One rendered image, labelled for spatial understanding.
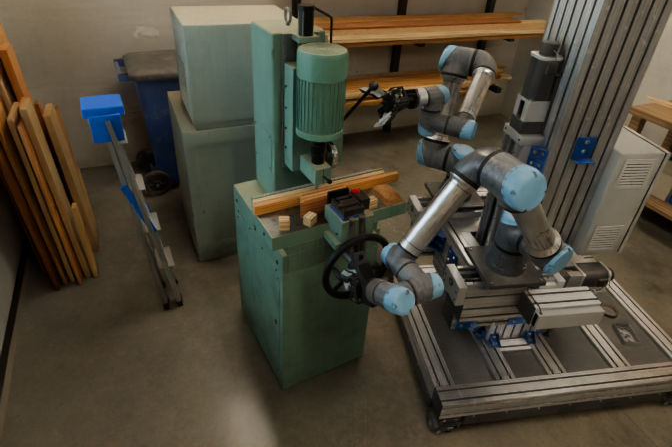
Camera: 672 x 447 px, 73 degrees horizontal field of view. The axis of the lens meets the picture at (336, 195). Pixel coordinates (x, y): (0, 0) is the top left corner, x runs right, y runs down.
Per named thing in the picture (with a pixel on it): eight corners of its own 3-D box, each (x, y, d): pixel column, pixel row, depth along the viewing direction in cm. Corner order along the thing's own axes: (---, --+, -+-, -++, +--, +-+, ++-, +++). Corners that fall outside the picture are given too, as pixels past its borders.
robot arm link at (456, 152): (469, 184, 200) (476, 157, 193) (439, 176, 205) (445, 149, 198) (475, 173, 210) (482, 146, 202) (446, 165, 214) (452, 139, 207)
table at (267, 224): (281, 268, 158) (281, 254, 155) (251, 221, 181) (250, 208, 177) (419, 225, 185) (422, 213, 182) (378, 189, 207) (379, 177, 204)
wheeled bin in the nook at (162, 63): (143, 202, 334) (117, 72, 283) (134, 168, 374) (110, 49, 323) (229, 186, 360) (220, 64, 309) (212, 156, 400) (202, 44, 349)
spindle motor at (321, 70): (308, 147, 160) (311, 57, 143) (287, 127, 172) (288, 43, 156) (351, 138, 167) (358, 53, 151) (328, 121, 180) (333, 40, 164)
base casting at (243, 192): (281, 275, 174) (281, 257, 169) (233, 200, 216) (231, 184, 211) (379, 245, 194) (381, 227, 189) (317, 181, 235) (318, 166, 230)
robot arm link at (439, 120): (441, 141, 176) (446, 115, 170) (413, 134, 180) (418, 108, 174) (446, 134, 182) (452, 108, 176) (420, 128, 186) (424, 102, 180)
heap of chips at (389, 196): (387, 205, 185) (388, 198, 183) (368, 189, 195) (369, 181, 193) (404, 201, 189) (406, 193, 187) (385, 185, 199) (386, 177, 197)
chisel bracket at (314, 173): (314, 189, 176) (315, 170, 171) (299, 173, 186) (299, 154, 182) (331, 185, 179) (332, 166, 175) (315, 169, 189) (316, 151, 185)
